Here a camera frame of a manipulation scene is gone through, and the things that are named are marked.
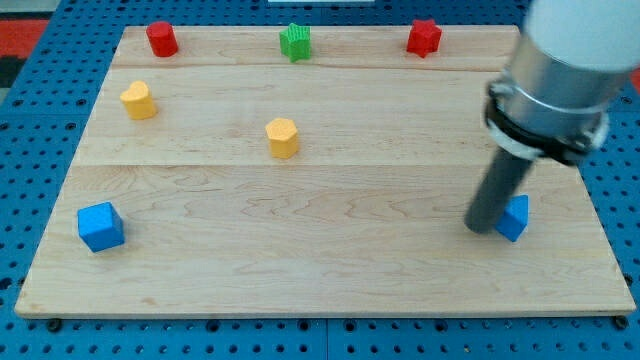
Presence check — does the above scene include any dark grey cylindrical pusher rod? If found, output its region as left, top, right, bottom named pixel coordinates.
left=464, top=148, right=533, bottom=234

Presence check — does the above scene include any yellow hexagon block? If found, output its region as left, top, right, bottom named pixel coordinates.
left=265, top=118, right=299, bottom=159

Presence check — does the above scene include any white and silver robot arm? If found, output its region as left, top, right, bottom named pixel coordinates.
left=464, top=0, right=639, bottom=234

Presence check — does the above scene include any blue triangular prism block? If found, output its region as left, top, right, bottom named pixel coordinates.
left=494, top=194, right=529, bottom=242

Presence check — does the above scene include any red star block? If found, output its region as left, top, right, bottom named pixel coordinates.
left=406, top=19, right=442, bottom=58

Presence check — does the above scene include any green star block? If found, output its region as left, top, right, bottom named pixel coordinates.
left=279, top=23, right=311, bottom=63

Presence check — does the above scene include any light wooden board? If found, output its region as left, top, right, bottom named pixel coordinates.
left=15, top=26, right=636, bottom=319

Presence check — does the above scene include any red cylinder block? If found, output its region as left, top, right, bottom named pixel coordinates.
left=145, top=21, right=179, bottom=57

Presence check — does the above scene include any yellow heart block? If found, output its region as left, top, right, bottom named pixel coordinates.
left=120, top=80, right=157, bottom=120

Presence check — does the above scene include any blue cube block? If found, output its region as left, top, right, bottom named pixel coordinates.
left=77, top=202, right=125, bottom=253

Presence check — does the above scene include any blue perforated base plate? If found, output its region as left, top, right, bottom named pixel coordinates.
left=1, top=0, right=639, bottom=359

